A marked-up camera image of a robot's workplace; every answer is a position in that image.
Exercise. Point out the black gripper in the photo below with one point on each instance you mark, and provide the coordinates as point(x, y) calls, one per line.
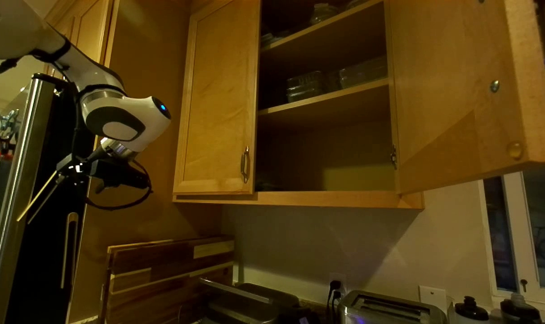
point(120, 173)

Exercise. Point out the window with white frame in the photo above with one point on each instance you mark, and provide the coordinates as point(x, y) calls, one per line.
point(541, 235)

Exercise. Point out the small round door screw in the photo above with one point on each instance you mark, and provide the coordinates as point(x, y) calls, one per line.
point(494, 85)

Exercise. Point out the stainless steel refrigerator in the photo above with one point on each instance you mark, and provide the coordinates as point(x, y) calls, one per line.
point(43, 253)

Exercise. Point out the striped dark wooden cutting board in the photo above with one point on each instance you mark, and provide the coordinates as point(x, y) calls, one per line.
point(156, 276)

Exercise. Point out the wooden cupboard door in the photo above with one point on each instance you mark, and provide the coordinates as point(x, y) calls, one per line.
point(217, 96)
point(456, 119)

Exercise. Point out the wooden refrigerator side panel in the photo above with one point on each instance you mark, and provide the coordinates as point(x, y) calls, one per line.
point(156, 199)

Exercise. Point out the metal cupboard door hinge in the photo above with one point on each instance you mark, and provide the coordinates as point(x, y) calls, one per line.
point(393, 159)

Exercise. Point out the colourful flower decoration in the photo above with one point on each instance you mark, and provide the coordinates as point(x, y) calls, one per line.
point(1, 136)

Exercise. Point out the wooden wall cupboard body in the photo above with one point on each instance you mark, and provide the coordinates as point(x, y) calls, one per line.
point(318, 199)

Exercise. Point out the stainless steel toaster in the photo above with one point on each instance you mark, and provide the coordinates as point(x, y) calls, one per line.
point(384, 308)

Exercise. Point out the wooden cabinet over refrigerator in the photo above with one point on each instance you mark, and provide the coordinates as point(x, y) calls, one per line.
point(91, 24)

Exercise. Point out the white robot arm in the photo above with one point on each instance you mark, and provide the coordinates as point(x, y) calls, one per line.
point(124, 118)

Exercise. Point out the glass dish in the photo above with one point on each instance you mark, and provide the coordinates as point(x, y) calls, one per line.
point(336, 10)

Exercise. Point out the white wall outlet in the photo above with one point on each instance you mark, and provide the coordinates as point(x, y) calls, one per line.
point(433, 296)

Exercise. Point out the wall outlet with plug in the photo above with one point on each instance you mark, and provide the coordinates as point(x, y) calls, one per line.
point(336, 283)

